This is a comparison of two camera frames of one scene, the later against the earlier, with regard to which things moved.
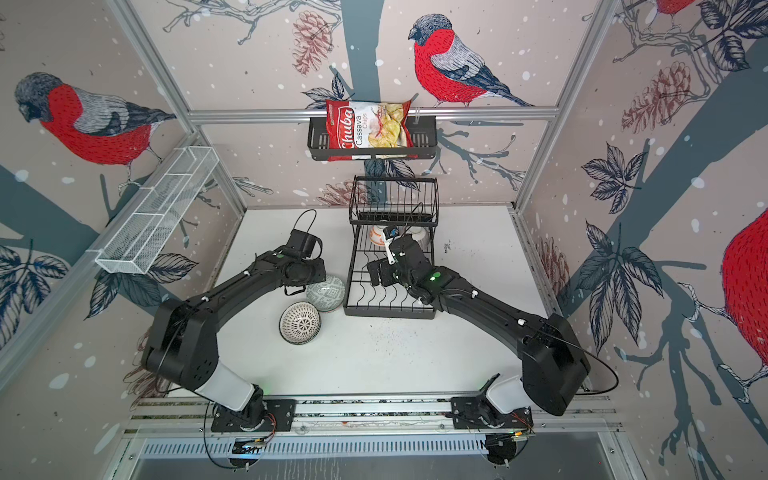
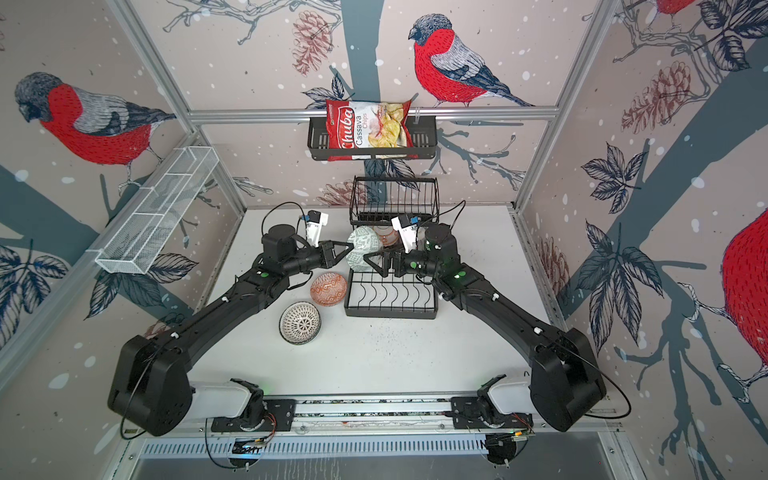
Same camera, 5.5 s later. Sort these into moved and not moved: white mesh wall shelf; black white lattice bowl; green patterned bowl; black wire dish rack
Moved: green patterned bowl
Not moved: black white lattice bowl; white mesh wall shelf; black wire dish rack
